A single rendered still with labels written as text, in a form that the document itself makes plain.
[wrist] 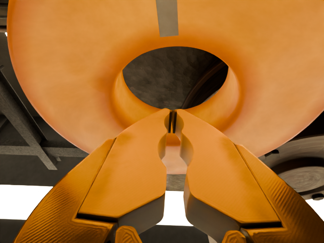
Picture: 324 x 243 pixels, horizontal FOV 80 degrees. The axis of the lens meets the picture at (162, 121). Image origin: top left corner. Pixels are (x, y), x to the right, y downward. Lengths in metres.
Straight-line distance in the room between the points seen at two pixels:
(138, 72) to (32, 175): 8.59
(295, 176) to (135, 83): 0.42
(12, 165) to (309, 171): 9.55
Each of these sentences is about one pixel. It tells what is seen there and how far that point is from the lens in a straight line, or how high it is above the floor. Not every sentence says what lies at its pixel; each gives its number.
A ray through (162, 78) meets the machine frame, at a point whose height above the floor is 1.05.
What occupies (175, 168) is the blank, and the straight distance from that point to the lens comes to 0.15.
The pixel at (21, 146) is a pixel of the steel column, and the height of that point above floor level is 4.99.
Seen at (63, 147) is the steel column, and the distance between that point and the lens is 5.71.
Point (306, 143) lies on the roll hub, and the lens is 0.39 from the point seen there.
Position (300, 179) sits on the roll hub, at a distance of 0.48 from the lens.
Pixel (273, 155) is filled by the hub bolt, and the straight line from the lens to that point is 0.38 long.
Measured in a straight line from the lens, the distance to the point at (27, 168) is 9.29.
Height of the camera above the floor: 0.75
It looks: 47 degrees up
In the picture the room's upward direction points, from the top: 178 degrees counter-clockwise
